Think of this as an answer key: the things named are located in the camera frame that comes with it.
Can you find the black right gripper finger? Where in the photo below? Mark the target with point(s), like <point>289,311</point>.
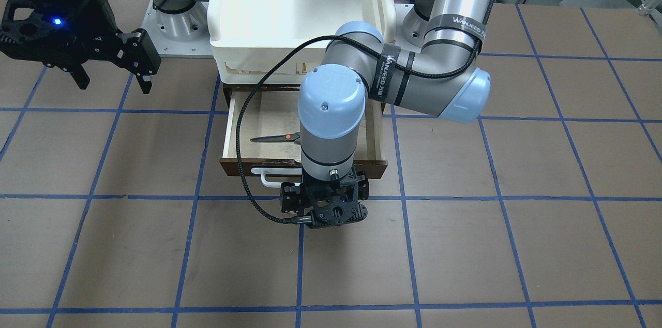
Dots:
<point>144,82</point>
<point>80,76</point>

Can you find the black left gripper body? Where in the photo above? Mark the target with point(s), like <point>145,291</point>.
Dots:
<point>287,202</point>

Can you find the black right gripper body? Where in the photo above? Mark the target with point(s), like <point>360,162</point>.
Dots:
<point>96,11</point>

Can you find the grey orange scissors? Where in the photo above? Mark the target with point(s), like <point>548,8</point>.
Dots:
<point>285,138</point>

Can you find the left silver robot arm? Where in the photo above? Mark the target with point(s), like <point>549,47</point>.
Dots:
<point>358,64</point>

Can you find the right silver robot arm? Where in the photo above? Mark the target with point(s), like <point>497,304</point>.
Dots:
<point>67,33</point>

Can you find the white plastic tray box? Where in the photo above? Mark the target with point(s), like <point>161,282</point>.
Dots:
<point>248,37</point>

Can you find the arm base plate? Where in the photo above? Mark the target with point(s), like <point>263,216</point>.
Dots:
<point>411,25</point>
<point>176,41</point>

